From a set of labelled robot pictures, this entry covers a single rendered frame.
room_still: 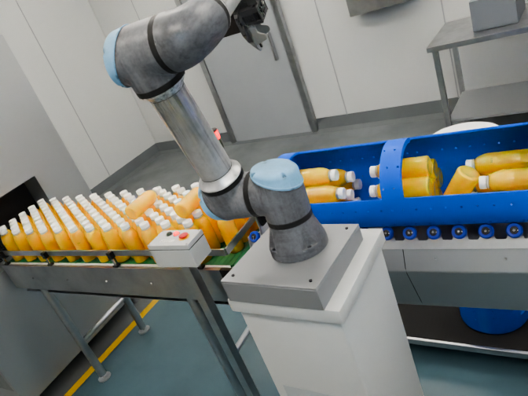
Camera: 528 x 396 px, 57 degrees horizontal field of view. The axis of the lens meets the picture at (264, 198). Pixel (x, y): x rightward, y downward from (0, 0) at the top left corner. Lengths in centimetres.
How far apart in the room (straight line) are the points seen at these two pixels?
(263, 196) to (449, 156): 79
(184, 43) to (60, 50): 560
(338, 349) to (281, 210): 36
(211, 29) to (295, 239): 52
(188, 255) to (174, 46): 97
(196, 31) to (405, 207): 86
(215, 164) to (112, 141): 559
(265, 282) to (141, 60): 56
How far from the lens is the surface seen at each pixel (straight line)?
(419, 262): 165
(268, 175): 112
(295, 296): 113
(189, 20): 97
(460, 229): 158
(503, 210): 149
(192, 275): 188
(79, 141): 641
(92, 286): 257
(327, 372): 131
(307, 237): 118
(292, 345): 130
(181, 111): 107
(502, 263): 161
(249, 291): 120
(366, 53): 509
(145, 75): 102
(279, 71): 549
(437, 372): 248
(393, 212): 155
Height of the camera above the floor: 186
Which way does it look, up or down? 25 degrees down
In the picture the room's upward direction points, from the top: 21 degrees counter-clockwise
